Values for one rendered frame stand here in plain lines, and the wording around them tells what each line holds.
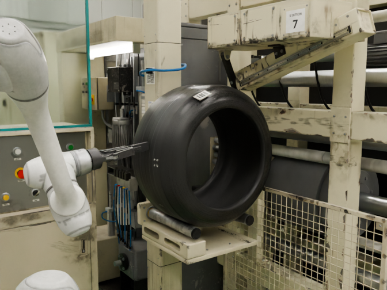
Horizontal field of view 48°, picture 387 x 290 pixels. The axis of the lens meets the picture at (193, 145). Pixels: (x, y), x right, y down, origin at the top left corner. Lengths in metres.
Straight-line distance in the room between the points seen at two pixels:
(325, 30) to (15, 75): 1.13
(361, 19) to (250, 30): 0.43
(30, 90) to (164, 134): 0.67
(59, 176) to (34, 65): 0.38
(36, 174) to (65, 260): 0.86
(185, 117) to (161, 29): 0.53
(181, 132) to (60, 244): 0.91
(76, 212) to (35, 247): 0.81
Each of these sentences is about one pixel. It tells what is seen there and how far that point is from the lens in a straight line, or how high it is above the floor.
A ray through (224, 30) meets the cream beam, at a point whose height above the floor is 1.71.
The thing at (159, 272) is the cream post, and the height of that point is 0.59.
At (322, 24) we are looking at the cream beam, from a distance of 1.69.
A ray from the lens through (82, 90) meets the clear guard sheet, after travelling 2.12.
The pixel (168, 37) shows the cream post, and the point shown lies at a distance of 1.97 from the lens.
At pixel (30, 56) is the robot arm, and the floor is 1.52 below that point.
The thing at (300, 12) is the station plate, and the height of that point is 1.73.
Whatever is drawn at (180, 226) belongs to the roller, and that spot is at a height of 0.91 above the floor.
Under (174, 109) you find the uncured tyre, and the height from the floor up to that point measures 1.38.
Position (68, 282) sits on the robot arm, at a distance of 1.09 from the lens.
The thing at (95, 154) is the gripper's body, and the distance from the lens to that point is 1.49.
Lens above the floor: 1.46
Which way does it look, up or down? 8 degrees down
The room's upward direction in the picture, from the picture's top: straight up
